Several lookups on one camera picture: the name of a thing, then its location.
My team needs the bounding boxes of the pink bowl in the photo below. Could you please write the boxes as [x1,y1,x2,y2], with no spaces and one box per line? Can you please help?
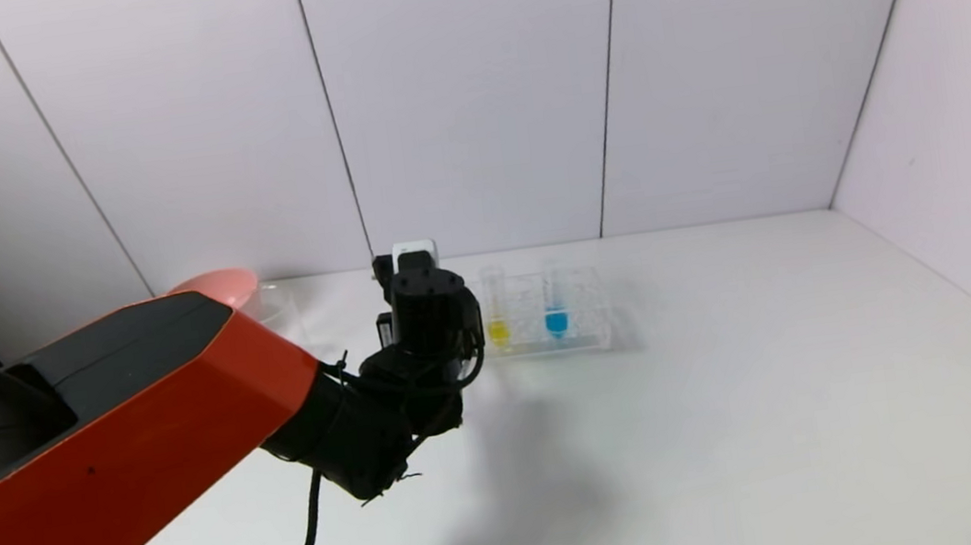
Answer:
[166,266,261,317]

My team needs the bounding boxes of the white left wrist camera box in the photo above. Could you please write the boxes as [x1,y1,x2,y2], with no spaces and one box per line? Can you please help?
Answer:
[391,239,440,277]

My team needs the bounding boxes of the test tube with yellow pigment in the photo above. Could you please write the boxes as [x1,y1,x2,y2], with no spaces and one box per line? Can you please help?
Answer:
[479,263,514,352]

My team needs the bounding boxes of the clear acrylic test tube rack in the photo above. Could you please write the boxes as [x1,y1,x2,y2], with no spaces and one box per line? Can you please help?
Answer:
[472,260,616,366]

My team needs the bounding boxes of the clear glass beaker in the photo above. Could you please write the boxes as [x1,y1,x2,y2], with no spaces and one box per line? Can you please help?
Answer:
[239,278,312,351]

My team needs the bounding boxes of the test tube with blue pigment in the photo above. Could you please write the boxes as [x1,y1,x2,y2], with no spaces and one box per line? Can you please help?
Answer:
[538,255,572,342]

